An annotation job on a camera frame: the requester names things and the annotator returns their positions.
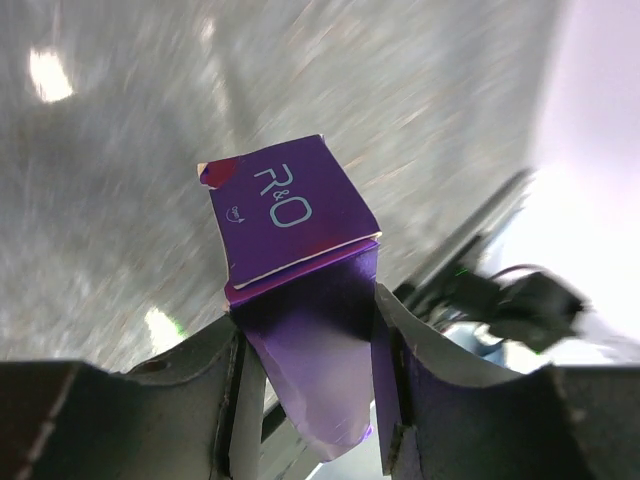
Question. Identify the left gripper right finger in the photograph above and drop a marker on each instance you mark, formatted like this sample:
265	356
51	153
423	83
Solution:
445	413

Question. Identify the purple toothpaste box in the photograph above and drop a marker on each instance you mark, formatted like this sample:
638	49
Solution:
301	247

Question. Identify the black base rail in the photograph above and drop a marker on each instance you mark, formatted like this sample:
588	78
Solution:
523	303

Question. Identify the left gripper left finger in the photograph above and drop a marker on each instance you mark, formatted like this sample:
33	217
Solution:
192	412

